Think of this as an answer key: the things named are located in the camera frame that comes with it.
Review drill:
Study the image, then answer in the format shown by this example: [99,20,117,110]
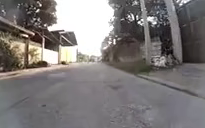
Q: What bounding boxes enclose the grass patch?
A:
[106,59,154,75]

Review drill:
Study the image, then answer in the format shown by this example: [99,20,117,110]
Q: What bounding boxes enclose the grey asphalt road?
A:
[0,62,205,128]

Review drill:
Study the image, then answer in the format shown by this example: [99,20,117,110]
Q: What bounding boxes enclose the dark canopy roof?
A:
[33,29,79,48]

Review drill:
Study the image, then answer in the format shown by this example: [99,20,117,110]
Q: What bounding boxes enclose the dark trees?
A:
[101,0,191,63]

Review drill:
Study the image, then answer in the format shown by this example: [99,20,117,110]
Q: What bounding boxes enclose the pale concrete pole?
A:
[139,0,153,66]
[163,0,184,64]

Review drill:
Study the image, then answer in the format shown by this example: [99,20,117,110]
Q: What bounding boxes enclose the pale rubbish pile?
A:
[150,53,181,69]

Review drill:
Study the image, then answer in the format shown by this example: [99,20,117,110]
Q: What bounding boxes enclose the concrete pavement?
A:
[136,62,205,103]

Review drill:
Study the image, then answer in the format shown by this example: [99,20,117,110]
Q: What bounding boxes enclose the grey kerbside pavement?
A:
[0,63,71,82]

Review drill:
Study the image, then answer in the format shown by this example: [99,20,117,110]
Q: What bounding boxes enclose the large leafy tree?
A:
[0,0,58,33]

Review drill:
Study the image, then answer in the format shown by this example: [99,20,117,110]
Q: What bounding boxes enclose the green bushes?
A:
[0,36,49,73]

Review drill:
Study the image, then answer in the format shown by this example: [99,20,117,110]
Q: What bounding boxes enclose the building with dark roof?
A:
[0,11,36,43]

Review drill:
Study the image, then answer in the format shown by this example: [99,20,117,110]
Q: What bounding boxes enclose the grey stone wall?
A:
[103,36,163,63]

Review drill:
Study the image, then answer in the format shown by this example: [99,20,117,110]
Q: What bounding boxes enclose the pale boundary wall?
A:
[0,36,78,70]

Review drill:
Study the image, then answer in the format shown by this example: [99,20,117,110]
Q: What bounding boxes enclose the dark wall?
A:
[177,0,205,64]

